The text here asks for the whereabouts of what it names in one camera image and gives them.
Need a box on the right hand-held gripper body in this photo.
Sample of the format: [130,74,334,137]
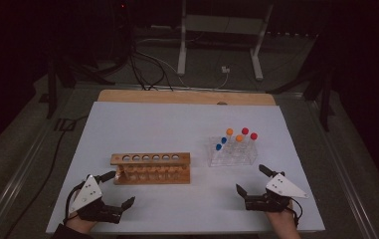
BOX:
[244,172,310,213]

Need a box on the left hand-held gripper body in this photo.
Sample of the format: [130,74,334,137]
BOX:
[65,173,125,225]

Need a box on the clear acrylic test tube rack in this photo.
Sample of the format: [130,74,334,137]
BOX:
[208,134,259,168]

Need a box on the red capped test tube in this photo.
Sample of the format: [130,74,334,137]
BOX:
[241,126,250,147]
[249,131,259,154]

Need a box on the orange capped test tube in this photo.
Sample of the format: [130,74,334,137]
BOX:
[235,133,245,156]
[225,127,235,148]

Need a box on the wooden test tube rack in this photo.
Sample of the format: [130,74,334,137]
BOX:
[109,151,192,185]

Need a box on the person's right hand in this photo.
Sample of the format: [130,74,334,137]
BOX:
[266,199,299,227]

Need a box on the person's left hand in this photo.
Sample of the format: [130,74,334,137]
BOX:
[66,213,97,234]

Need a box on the white table sheet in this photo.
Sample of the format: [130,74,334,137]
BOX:
[45,101,326,234]

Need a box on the black tripod stand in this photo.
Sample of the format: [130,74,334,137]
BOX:
[266,33,338,132]

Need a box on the power strip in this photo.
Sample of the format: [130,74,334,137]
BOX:
[266,30,320,39]

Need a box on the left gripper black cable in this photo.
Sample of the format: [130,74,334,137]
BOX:
[63,184,83,226]

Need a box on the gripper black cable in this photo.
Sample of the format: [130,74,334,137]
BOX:
[63,184,83,226]
[289,197,305,229]

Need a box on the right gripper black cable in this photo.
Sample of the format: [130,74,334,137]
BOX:
[289,197,305,229]

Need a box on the long black floor cable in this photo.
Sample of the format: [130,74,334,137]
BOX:
[3,114,90,239]

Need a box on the black floor bracket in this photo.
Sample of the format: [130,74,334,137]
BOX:
[53,118,79,132]

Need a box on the white floor cable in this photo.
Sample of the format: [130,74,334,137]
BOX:
[143,38,231,91]

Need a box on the bundle of black cables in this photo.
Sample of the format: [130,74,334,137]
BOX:
[128,39,175,93]

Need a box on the white metal stand frame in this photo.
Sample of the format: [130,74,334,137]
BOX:
[176,0,275,82]

